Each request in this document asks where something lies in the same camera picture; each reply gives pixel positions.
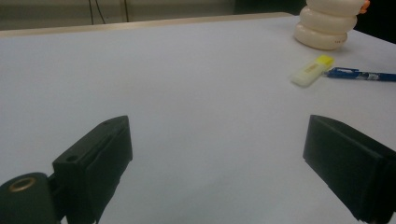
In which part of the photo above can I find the white table cover sheet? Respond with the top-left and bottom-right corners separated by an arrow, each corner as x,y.
0,13 -> 396,224

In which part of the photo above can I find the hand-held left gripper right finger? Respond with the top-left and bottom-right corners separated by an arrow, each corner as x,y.
303,114 -> 396,224

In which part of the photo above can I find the yellow highlighter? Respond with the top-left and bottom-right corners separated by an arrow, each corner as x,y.
290,54 -> 335,88

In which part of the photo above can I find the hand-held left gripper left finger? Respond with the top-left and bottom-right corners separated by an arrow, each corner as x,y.
51,115 -> 134,224

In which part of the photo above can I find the cream ribbed pen holder cup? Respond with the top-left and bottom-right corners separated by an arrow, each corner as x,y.
293,0 -> 371,51

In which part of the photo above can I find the blue pen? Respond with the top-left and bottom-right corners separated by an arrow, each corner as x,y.
323,66 -> 396,83

